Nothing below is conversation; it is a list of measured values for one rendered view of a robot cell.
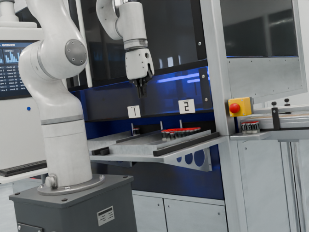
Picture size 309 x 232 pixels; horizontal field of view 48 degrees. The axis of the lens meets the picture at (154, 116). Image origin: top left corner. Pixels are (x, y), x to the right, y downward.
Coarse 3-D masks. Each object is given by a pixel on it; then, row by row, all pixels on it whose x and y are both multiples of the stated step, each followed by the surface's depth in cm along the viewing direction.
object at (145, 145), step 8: (144, 136) 154; (152, 136) 158; (160, 136) 162; (192, 136) 137; (200, 136) 141; (120, 144) 143; (128, 144) 147; (136, 144) 150; (144, 144) 153; (152, 144) 150; (160, 144) 123; (168, 144) 126; (112, 152) 138; (120, 152) 135; (128, 152) 132; (136, 152) 129; (144, 152) 126; (152, 152) 123
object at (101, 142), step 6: (126, 132) 192; (150, 132) 169; (156, 132) 172; (96, 138) 177; (102, 138) 180; (108, 138) 183; (114, 138) 186; (120, 138) 189; (126, 138) 157; (132, 138) 160; (90, 144) 165; (96, 144) 162; (102, 144) 159; (108, 144) 156
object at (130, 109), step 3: (138, 105) 177; (129, 108) 182; (132, 108) 180; (135, 108) 179; (138, 108) 177; (129, 111) 182; (132, 111) 180; (135, 111) 179; (138, 111) 178; (129, 114) 182; (132, 114) 181; (138, 114) 178; (129, 117) 183; (132, 117) 181; (135, 117) 180
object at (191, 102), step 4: (180, 100) 159; (184, 100) 157; (188, 100) 156; (192, 100) 154; (180, 104) 159; (184, 104) 158; (192, 104) 155; (180, 108) 159; (184, 108) 158; (188, 108) 156; (192, 108) 155; (180, 112) 160; (184, 112) 158; (188, 112) 157; (192, 112) 155
